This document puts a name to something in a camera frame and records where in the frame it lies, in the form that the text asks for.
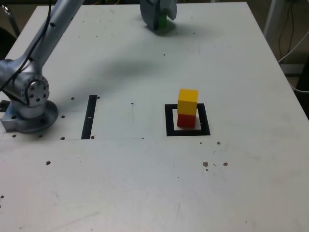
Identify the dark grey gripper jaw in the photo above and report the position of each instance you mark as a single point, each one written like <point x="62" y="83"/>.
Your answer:
<point x="149" y="14"/>

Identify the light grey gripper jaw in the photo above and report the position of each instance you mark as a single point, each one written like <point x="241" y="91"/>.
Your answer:
<point x="170" y="8"/>

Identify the green cube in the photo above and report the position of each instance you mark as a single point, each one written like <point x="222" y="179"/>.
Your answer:
<point x="162" y="22"/>

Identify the yellow cube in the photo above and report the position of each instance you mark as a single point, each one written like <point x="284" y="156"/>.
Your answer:
<point x="187" y="101"/>

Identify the red cube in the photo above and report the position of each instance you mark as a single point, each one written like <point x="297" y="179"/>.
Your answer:
<point x="186" y="120"/>

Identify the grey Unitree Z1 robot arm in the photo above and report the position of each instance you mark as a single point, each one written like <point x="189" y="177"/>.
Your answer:
<point x="29" y="96"/>

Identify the black tape square outline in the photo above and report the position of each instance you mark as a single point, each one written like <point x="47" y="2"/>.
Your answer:
<point x="169" y="130"/>

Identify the black tape strip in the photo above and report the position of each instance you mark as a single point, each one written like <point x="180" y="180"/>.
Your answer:
<point x="88" y="120"/>

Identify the dark grey flat box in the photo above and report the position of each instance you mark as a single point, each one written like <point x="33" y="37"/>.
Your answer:
<point x="292" y="69"/>

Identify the white metal frame post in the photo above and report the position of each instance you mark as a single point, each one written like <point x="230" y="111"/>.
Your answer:
<point x="271" y="21"/>

